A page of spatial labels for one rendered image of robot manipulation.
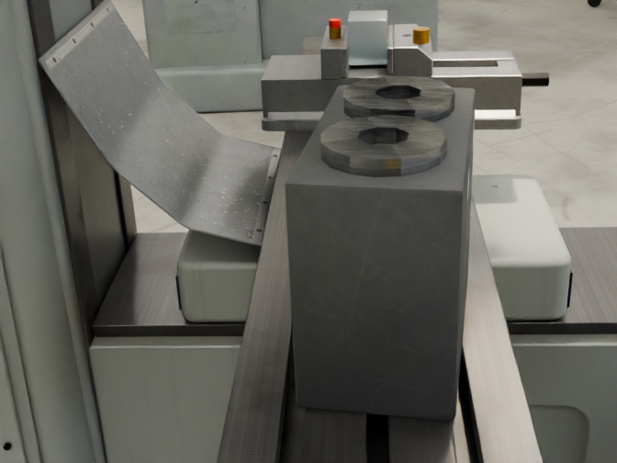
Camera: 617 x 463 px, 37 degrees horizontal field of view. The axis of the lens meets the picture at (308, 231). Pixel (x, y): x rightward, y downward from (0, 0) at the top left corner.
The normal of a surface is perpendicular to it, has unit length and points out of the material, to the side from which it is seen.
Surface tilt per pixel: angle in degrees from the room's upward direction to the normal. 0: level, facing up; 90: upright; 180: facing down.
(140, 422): 90
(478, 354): 0
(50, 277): 89
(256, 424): 0
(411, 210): 90
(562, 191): 0
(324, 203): 90
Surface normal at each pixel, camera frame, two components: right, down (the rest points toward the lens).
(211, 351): -0.05, 0.44
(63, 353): 0.80, 0.22
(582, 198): -0.04, -0.90
